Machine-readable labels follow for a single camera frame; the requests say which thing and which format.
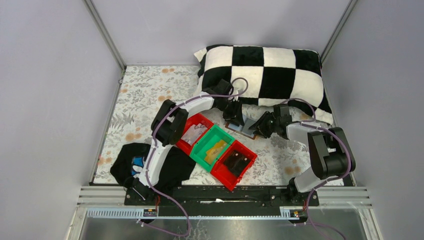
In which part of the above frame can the white VIP card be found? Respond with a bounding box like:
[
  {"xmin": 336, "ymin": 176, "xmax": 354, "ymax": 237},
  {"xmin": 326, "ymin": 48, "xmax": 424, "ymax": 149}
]
[{"xmin": 181, "ymin": 123, "xmax": 208, "ymax": 146}]

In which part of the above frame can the brown leather card holder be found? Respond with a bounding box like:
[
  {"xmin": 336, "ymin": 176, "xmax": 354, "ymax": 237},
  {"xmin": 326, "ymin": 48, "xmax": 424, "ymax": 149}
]
[{"xmin": 225, "ymin": 115, "xmax": 257, "ymax": 140}]

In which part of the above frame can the yellow card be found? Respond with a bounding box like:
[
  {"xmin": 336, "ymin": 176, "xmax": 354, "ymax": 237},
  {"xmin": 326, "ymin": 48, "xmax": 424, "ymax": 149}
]
[{"xmin": 204, "ymin": 139, "xmax": 228, "ymax": 165}]

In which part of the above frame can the floral tablecloth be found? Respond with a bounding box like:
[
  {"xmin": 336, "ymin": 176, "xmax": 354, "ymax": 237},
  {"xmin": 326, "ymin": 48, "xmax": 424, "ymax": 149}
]
[{"xmin": 92, "ymin": 65, "xmax": 310, "ymax": 186}]

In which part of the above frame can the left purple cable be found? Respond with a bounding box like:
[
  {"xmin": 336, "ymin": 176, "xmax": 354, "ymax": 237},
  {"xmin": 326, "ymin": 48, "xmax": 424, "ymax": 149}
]
[{"xmin": 135, "ymin": 77, "xmax": 249, "ymax": 238}]

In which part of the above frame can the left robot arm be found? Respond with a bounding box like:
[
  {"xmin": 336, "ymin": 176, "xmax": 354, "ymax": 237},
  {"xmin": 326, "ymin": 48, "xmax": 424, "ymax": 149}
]
[{"xmin": 131, "ymin": 78, "xmax": 249, "ymax": 201}]

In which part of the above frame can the red bin with black cards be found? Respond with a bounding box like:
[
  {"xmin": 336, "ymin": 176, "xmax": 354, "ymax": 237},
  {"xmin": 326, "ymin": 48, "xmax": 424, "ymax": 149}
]
[{"xmin": 210, "ymin": 140, "xmax": 258, "ymax": 191}]

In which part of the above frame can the black card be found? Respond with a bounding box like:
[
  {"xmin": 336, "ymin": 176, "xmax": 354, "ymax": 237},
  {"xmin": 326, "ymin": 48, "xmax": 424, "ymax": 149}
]
[{"xmin": 223, "ymin": 150, "xmax": 251, "ymax": 177}]

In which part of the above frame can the red bin with white cards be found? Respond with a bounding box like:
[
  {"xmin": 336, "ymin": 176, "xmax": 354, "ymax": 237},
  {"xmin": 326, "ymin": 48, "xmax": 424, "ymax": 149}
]
[{"xmin": 176, "ymin": 113, "xmax": 214, "ymax": 155}]

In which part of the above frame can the black white checkered pillow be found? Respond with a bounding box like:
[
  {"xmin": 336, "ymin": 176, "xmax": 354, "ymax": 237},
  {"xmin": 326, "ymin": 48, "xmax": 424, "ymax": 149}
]
[{"xmin": 193, "ymin": 44, "xmax": 334, "ymax": 125}]

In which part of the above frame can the green plastic bin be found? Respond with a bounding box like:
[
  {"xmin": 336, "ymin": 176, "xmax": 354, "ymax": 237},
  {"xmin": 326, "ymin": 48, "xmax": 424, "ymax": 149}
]
[{"xmin": 189, "ymin": 125, "xmax": 235, "ymax": 172}]

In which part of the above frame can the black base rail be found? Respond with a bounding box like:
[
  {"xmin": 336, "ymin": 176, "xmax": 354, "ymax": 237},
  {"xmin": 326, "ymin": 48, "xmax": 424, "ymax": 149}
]
[{"xmin": 124, "ymin": 185, "xmax": 321, "ymax": 208}]

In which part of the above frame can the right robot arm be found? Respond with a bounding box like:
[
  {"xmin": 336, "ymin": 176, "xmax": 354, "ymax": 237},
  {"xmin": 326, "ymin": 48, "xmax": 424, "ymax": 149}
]
[{"xmin": 249, "ymin": 104, "xmax": 356, "ymax": 203}]

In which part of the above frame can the black cloth with blue print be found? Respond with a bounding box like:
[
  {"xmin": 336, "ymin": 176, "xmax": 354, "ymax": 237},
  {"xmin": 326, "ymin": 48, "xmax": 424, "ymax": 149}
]
[{"xmin": 110, "ymin": 143, "xmax": 196, "ymax": 195}]

